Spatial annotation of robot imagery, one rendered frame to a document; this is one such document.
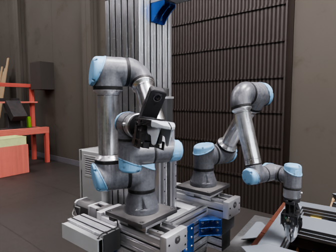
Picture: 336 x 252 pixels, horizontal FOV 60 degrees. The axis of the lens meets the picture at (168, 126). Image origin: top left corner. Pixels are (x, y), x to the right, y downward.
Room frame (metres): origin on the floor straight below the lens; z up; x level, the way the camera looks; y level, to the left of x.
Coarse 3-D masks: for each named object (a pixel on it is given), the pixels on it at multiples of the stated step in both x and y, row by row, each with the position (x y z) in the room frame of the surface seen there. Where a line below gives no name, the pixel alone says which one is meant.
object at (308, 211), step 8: (304, 208) 1.73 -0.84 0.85; (312, 208) 1.71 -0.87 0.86; (312, 216) 1.69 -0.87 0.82; (320, 216) 1.67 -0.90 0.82; (328, 216) 1.65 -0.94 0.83; (304, 232) 1.42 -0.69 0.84; (312, 232) 1.41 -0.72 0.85; (320, 232) 1.39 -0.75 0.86; (312, 240) 1.39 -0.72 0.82; (320, 240) 1.37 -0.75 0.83; (328, 240) 1.36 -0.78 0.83
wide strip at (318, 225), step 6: (306, 216) 1.58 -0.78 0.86; (306, 222) 1.50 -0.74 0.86; (312, 222) 1.50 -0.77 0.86; (318, 222) 1.50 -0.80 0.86; (324, 222) 1.50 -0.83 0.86; (330, 222) 1.50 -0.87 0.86; (306, 228) 1.42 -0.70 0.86; (312, 228) 1.42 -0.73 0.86; (318, 228) 1.42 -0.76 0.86; (324, 228) 1.42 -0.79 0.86; (330, 228) 1.42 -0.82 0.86
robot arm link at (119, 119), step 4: (124, 112) 0.94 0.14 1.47; (128, 112) 0.91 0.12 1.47; (132, 112) 0.90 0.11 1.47; (116, 116) 0.96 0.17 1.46; (120, 116) 0.92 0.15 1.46; (124, 116) 0.88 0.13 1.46; (116, 120) 0.94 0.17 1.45; (120, 120) 0.90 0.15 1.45; (116, 124) 0.93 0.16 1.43; (120, 124) 0.89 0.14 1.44; (116, 128) 0.95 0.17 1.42; (120, 128) 0.90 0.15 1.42; (120, 132) 0.90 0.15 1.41; (124, 132) 0.88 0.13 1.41; (120, 136) 0.90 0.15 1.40; (124, 136) 0.90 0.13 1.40; (128, 136) 0.90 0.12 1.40
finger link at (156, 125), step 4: (152, 120) 0.68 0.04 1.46; (156, 120) 0.68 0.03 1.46; (152, 124) 0.68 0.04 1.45; (156, 124) 0.67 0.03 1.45; (160, 124) 0.66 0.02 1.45; (164, 124) 0.66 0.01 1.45; (168, 124) 0.66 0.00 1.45; (148, 128) 0.72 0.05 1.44; (152, 128) 0.70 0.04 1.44; (156, 128) 0.67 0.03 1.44; (160, 128) 0.67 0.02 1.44; (164, 128) 0.66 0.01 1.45; (168, 128) 0.65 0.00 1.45; (148, 132) 0.71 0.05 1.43; (152, 132) 0.69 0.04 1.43; (156, 132) 0.67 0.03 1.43; (152, 136) 0.69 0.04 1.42; (156, 136) 0.67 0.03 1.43; (152, 140) 0.69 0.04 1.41; (156, 140) 0.68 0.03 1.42; (152, 144) 0.69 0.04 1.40
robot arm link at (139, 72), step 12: (132, 60) 1.17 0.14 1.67; (132, 72) 1.15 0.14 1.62; (144, 72) 1.16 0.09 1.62; (132, 84) 1.15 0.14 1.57; (144, 84) 1.13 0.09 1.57; (144, 96) 1.10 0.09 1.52; (180, 144) 0.98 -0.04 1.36; (156, 156) 0.93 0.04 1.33; (168, 156) 0.95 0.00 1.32; (180, 156) 0.98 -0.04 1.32
